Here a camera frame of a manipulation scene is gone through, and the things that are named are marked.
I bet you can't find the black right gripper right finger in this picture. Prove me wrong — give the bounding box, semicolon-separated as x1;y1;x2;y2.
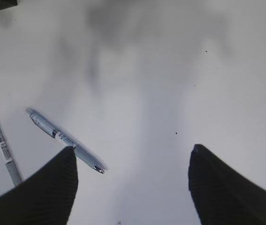
188;144;266;225

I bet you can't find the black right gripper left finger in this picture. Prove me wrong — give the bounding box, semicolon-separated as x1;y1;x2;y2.
0;147;78;225

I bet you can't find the grey pen in middle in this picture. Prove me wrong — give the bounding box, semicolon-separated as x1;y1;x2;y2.
0;127;23;187

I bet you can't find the grey pen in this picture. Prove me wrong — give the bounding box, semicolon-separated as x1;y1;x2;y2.
25;108;105;174
0;127;23;187

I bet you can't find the grey pen on right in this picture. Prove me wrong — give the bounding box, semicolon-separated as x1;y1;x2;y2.
25;108;105;174

